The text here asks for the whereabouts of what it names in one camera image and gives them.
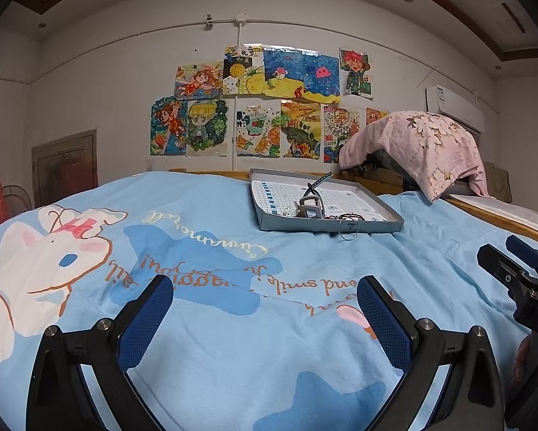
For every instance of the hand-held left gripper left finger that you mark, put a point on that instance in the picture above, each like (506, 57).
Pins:
(147, 309)

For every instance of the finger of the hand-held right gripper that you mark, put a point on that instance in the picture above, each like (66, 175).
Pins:
(520, 244)
(498, 265)

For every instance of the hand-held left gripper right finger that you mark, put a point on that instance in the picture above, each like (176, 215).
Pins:
(381, 318)

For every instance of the grey shallow cardboard box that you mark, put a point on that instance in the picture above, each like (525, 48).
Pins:
(295, 226)

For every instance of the beige hair claw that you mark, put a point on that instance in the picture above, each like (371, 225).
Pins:
(310, 210)

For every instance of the white hair clip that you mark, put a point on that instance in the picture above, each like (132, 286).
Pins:
(288, 212)

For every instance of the person's right hand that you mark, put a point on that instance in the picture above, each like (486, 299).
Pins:
(525, 359)

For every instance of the white mattress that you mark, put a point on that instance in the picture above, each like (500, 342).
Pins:
(507, 210)

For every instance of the olive green cloth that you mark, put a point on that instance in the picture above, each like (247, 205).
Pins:
(498, 182)

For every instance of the blue printed blanket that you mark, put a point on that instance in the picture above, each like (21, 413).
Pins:
(228, 345)

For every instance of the pink floral cloth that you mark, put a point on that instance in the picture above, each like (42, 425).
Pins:
(421, 148)

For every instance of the grey bundle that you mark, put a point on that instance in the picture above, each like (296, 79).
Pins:
(385, 161)

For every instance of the white air conditioner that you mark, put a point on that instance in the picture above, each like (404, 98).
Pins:
(453, 107)

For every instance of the brown wooden door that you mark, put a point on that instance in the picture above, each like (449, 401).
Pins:
(66, 166)

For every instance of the white junction box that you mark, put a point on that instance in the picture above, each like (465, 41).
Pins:
(239, 18)

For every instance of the group of colourful wall drawings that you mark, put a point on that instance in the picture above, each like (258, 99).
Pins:
(260, 98)

